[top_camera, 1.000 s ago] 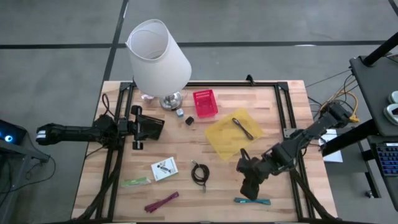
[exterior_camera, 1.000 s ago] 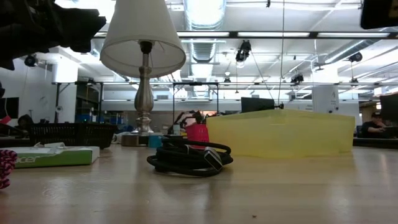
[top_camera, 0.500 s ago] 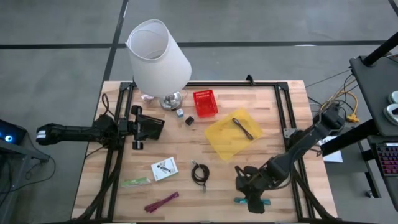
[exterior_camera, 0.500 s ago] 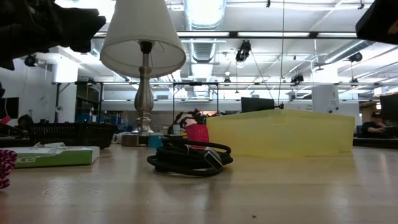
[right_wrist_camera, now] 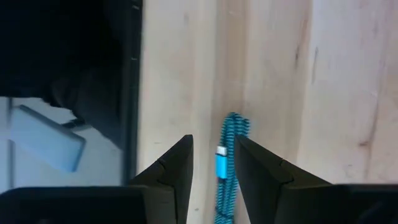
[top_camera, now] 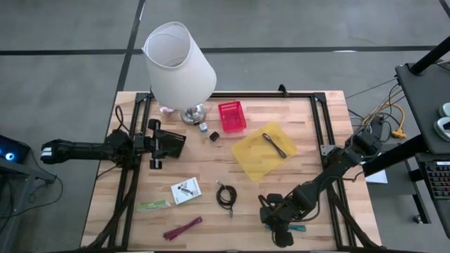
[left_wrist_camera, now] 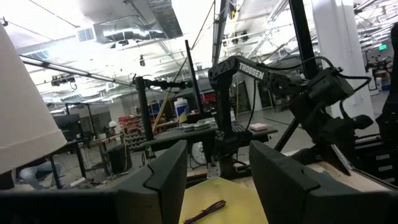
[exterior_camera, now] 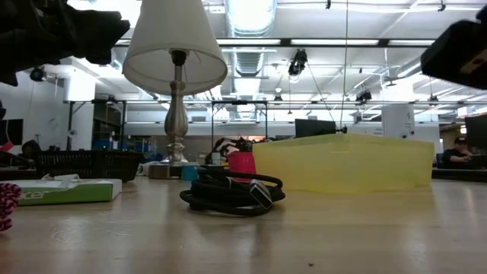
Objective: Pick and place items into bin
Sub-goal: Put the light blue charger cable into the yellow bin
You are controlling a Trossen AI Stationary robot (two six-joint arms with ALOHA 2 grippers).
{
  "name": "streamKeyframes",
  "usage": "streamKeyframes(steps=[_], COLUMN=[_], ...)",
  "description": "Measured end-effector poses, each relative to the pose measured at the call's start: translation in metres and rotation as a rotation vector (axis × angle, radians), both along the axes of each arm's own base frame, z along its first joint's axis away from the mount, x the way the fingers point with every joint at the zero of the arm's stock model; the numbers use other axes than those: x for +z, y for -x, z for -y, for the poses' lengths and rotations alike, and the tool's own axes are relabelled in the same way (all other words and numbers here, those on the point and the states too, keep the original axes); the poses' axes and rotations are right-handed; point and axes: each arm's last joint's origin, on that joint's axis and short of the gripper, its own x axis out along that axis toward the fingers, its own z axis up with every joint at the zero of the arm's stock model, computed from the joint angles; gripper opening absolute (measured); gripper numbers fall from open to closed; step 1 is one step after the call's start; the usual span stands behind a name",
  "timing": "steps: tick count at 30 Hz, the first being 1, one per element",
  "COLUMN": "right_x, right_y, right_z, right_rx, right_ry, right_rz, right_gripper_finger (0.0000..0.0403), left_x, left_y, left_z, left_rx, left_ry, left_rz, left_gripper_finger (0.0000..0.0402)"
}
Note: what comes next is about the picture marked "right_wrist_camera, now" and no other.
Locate black bulky floor object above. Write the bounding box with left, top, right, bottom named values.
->
left=0, top=0, right=125, bottom=149

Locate light grey flat box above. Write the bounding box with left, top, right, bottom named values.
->
left=9, top=104, right=87, bottom=174

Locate blue braided USB cable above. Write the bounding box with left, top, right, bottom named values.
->
left=213, top=111, right=251, bottom=224

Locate black table frame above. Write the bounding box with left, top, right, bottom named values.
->
left=122, top=0, right=144, bottom=188

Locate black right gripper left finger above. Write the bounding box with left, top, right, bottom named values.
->
left=129, top=134, right=195, bottom=224

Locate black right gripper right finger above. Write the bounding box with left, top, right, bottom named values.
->
left=234, top=134, right=332, bottom=224

